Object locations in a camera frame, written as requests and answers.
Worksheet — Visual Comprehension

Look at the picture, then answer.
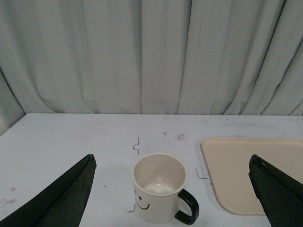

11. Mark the white smiley mug black handle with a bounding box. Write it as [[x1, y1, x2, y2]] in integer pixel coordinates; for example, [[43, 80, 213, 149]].
[[132, 153, 200, 225]]

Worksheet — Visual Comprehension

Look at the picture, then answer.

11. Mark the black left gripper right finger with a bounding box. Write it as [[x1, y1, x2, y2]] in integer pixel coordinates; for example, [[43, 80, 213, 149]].
[[249, 155, 303, 227]]

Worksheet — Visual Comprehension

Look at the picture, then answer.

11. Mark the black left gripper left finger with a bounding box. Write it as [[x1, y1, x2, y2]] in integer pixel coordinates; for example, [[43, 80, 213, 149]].
[[0, 154, 97, 227]]

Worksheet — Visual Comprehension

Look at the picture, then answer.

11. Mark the grey curtain backdrop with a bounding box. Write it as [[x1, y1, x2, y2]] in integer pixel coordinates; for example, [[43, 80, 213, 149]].
[[0, 0, 303, 137]]

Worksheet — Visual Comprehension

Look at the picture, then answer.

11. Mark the beige plastic tray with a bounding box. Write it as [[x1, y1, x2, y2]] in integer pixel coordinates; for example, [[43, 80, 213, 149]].
[[201, 138, 303, 216]]

